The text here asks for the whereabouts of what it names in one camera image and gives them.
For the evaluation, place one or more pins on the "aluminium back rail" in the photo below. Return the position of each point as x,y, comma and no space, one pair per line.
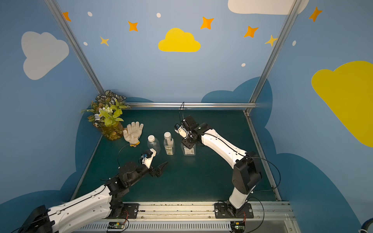
192,105

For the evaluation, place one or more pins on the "white knitted work glove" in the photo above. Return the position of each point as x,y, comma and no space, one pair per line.
132,133

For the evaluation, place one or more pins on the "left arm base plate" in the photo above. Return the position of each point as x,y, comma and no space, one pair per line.
124,210

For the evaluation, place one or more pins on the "square clear plastic bottle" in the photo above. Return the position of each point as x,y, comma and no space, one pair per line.
188,152

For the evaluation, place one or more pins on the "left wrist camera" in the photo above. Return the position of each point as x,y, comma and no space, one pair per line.
147,157

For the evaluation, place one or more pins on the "round clear plastic bottle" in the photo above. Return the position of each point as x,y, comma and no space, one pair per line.
155,145

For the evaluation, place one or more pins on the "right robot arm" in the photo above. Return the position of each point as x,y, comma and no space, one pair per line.
246,166

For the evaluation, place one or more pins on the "right side table rail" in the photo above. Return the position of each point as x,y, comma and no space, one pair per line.
261,154

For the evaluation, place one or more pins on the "tall clear labelled bottle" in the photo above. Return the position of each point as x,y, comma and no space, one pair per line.
169,146

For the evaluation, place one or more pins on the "circuit board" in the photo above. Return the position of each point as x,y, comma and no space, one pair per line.
237,227
116,226

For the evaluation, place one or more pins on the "left side table rail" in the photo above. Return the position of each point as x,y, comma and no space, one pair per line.
85,170

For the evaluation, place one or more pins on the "right aluminium frame post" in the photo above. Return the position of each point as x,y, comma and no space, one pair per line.
286,28

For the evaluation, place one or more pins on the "white bottle cap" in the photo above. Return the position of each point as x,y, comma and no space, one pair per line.
167,135
151,138

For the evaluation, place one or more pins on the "left aluminium frame post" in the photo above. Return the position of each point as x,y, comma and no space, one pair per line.
57,13

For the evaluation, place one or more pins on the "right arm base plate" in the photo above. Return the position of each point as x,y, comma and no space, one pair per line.
226,210

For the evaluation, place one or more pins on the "artificial potted plant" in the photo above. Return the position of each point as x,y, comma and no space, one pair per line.
106,112

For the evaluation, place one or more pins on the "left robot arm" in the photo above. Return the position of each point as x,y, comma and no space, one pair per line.
103,202

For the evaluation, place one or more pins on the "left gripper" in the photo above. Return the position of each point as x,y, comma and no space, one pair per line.
155,170

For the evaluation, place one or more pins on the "aluminium frame post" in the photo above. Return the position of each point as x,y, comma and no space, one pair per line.
286,28
57,13

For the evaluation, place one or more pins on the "right circuit board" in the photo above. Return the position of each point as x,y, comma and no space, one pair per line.
237,227

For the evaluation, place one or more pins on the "left circuit board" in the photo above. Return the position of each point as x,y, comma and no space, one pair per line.
116,226

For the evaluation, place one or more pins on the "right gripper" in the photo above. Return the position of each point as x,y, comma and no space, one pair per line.
189,141

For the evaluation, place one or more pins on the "table rail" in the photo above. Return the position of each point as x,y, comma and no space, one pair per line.
85,170
261,154

